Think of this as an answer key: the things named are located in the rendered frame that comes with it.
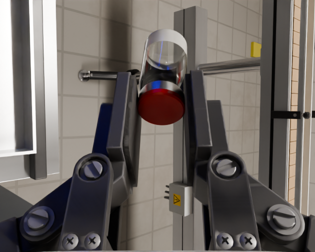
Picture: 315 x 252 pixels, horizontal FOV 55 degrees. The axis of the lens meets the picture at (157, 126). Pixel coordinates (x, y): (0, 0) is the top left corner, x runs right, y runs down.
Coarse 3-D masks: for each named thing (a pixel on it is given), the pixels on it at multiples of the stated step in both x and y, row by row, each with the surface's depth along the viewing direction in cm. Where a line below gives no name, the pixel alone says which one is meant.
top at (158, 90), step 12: (144, 96) 12; (156, 96) 12; (168, 96) 12; (180, 96) 12; (144, 108) 13; (156, 108) 13; (168, 108) 13; (180, 108) 13; (156, 120) 13; (168, 120) 13
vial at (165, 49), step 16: (160, 32) 15; (176, 32) 15; (144, 48) 15; (160, 48) 14; (176, 48) 14; (144, 64) 14; (160, 64) 13; (176, 64) 13; (144, 80) 13; (160, 80) 13; (176, 80) 13
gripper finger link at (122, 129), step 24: (120, 72) 12; (120, 96) 11; (120, 120) 11; (96, 144) 11; (120, 144) 10; (120, 168) 10; (120, 192) 11; (24, 216) 9; (48, 216) 9; (48, 240) 9
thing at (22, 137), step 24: (0, 0) 41; (24, 0) 41; (0, 24) 41; (24, 24) 42; (0, 48) 41; (24, 48) 42; (0, 72) 41; (24, 72) 42; (0, 96) 41; (24, 96) 43; (0, 120) 41; (24, 120) 43; (0, 144) 42; (24, 144) 44
